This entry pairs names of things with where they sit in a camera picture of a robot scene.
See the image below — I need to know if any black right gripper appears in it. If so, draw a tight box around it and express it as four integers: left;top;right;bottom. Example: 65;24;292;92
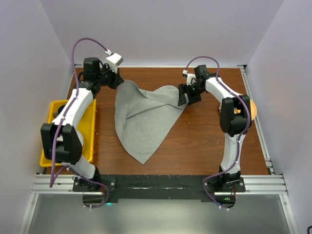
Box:
178;83;205;107

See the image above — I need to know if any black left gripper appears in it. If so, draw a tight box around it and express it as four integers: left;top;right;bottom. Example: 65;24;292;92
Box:
96;64;124;90

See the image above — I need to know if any grey cloth napkin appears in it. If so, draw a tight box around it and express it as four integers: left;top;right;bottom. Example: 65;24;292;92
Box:
115;80;186;164

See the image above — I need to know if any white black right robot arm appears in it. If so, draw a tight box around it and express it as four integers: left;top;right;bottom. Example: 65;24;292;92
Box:
178;65;252;192

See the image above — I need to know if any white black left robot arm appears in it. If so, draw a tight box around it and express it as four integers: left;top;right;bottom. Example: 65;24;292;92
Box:
40;53;124;191

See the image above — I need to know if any yellow plastic tray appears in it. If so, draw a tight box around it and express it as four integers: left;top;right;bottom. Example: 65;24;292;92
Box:
39;100;96;167

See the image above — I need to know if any dark blue ceramic cup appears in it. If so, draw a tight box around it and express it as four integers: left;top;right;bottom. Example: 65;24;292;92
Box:
53;105;65;118

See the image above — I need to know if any orange divided plate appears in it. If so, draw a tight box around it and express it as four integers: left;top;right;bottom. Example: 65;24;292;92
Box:
250;99;257;121

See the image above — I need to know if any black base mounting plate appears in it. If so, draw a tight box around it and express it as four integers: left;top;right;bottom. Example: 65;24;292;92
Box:
73;175;246;205

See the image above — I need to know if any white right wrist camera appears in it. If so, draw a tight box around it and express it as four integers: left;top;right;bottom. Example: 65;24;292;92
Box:
182;70;196;85

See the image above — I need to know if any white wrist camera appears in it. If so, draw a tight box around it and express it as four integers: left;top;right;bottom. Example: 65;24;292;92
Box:
105;53;123;67
182;70;196;85

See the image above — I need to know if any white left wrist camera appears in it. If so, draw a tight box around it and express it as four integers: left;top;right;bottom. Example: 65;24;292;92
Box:
105;53;123;67

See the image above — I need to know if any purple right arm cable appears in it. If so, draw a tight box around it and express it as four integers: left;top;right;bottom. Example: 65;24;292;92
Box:
185;56;252;171

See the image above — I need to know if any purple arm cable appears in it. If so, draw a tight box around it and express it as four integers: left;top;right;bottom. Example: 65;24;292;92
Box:
49;37;111;189
185;56;252;171

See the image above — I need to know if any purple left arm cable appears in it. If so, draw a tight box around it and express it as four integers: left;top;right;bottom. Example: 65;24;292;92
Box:
49;37;111;189

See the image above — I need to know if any aluminium right frame rail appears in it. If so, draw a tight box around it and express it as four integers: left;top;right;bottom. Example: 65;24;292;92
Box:
237;65;275;175

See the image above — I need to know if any aluminium frame rail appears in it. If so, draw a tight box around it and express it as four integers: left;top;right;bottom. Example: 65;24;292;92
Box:
237;65;275;175
31;175;288;195

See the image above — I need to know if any aluminium front frame rail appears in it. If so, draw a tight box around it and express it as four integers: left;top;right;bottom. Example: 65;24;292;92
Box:
31;175;288;195

